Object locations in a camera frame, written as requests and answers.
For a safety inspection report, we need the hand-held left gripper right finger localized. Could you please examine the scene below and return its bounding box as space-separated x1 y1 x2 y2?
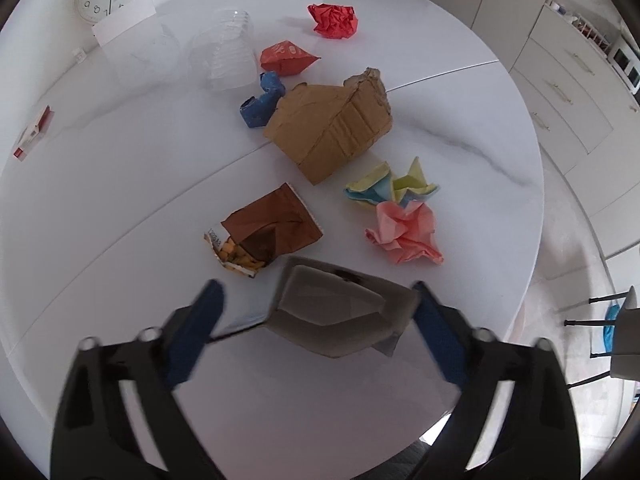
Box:
411 280 583 480

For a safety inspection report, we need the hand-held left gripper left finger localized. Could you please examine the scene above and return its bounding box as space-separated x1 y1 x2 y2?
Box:
50 279 228 480

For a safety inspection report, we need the grey carton box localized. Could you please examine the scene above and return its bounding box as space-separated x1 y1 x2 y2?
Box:
210 256 422 359

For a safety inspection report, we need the brown snack bag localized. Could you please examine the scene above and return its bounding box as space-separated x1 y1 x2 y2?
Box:
203 183 323 278

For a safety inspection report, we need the pastel paper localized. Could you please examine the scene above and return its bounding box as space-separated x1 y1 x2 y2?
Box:
344 156 442 211

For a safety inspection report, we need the blue wrapper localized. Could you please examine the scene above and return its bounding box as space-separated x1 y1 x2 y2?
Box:
239 72 287 130

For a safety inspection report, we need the brown cardboard box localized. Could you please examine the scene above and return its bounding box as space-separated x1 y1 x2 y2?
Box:
263 67 394 186

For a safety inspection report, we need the orange-red snack packet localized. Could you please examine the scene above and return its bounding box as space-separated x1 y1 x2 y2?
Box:
259 41 321 77

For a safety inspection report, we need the pink crumpled paper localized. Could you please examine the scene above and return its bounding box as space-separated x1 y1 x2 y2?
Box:
365 201 444 266

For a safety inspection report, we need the blue cloth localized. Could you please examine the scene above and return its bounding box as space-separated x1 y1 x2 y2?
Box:
602 305 622 356

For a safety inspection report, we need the white chair with black legs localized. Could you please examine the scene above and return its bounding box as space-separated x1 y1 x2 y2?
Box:
564 285 640 388

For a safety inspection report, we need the red and white small box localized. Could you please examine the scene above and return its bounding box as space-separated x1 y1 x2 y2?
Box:
13 105 55 161

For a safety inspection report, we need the white drawer cabinet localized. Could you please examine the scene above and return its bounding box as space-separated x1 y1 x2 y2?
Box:
507 0 640 261

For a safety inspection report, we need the white paper card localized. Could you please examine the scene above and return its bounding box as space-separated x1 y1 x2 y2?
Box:
91 0 157 48

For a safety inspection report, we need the red crumpled paper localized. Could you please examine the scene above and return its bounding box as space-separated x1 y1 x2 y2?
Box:
307 3 361 40

